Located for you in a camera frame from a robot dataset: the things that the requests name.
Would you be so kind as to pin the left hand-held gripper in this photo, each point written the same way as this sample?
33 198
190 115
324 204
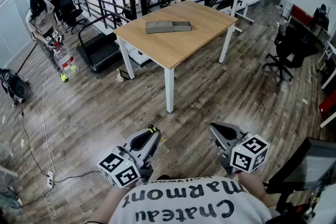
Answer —
118 169

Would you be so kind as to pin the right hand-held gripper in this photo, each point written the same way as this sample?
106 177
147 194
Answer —
249 154

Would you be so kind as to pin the grey drawer box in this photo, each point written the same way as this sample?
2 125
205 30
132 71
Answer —
162 26

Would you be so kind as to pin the person's right forearm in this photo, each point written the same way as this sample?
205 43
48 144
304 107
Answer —
252 186

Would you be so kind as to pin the person's left forearm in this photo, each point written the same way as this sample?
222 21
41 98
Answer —
107 204

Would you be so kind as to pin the person's white printed shirt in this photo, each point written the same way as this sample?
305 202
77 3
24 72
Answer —
189 204

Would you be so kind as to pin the black gray office chair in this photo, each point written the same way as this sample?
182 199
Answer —
302 173

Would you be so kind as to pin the white power strip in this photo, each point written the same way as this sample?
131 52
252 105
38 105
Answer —
50 179

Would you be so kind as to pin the black treadmill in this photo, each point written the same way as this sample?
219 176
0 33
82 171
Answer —
99 52

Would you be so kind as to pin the wooden table with white legs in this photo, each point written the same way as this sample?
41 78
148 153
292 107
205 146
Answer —
178 39

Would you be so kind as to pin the red box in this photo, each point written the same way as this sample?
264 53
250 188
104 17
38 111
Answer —
328 105

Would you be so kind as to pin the large clear water bottle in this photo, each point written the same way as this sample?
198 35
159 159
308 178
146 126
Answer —
65 60

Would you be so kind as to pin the black wheeled device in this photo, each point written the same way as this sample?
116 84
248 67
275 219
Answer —
15 86

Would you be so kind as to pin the white water dispenser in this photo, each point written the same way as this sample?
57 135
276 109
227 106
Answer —
287 8

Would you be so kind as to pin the red cabinet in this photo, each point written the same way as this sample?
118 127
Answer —
302 14

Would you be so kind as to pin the small black frame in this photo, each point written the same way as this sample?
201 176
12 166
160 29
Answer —
125 75

